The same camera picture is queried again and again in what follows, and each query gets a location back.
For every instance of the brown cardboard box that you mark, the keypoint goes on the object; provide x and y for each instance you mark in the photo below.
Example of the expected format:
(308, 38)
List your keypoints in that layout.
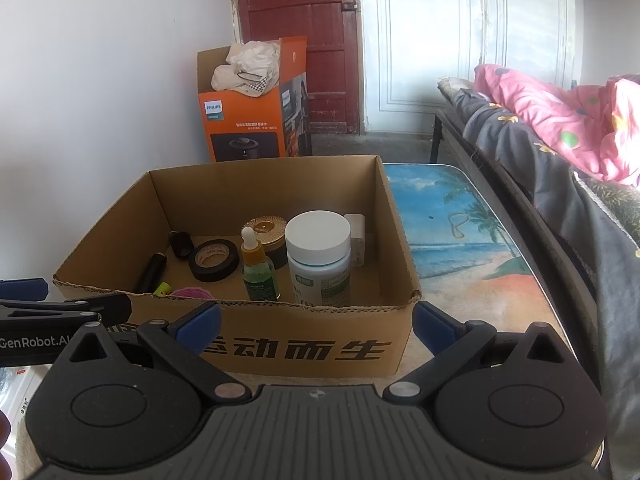
(310, 355)

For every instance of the black tape roll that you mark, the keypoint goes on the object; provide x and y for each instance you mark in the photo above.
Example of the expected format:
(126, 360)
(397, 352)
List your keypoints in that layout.
(215, 272)

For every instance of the beige cloth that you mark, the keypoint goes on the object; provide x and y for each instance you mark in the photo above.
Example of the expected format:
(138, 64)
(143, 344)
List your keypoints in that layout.
(245, 60)

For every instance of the dark bed frame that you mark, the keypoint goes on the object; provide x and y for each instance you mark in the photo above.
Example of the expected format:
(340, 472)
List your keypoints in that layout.
(535, 230)

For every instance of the gold round tin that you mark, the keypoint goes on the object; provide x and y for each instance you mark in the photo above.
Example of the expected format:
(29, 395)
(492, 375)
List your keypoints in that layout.
(267, 225)

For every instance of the purple plastic lid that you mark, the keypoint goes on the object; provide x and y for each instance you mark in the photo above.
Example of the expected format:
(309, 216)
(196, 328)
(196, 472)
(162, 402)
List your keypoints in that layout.
(190, 292)

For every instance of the green lip balm stick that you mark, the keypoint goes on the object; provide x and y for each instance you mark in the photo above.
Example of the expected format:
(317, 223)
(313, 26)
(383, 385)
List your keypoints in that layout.
(162, 289)

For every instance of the small black cylinder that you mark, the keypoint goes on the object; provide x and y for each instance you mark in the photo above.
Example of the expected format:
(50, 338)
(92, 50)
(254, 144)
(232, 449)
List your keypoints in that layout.
(181, 246)

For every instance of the grey blanket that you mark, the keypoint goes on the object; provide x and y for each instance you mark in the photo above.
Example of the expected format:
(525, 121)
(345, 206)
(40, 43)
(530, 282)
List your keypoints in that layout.
(525, 160)

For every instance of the orange appliance carton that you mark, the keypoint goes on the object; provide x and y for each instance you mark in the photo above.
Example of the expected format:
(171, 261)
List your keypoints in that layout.
(240, 125)

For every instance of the white charger plug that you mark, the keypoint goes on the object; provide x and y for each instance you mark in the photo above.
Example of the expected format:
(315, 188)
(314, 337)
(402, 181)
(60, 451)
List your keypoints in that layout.
(357, 240)

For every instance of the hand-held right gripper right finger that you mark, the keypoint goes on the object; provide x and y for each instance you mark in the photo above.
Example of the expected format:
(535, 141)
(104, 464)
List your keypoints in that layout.
(435, 327)

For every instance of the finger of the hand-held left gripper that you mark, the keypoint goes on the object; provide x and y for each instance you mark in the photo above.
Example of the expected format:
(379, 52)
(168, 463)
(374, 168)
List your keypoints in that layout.
(25, 290)
(100, 310)

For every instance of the white appliance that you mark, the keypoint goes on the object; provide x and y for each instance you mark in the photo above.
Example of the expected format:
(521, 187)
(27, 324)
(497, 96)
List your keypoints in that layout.
(25, 385)

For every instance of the red wooden door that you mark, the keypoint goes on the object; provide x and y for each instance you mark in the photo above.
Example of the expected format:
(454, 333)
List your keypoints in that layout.
(300, 10)

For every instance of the pink patterned quilt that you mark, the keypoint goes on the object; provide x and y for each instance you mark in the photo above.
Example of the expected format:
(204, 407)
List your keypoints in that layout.
(575, 110)

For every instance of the green dropper bottle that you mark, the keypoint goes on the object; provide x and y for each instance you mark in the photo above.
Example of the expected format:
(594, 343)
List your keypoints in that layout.
(259, 280)

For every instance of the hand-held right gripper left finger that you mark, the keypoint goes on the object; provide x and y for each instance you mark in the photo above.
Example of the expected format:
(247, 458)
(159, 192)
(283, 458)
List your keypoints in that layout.
(200, 327)

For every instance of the white pill bottle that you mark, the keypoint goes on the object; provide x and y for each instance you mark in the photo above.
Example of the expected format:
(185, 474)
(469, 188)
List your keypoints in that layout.
(317, 240)

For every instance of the white panelled door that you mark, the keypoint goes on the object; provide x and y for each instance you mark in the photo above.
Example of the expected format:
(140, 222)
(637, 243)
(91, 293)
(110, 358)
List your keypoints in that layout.
(425, 35)

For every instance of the black lipstick tube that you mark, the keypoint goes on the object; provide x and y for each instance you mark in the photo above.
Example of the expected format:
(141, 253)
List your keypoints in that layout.
(151, 272)

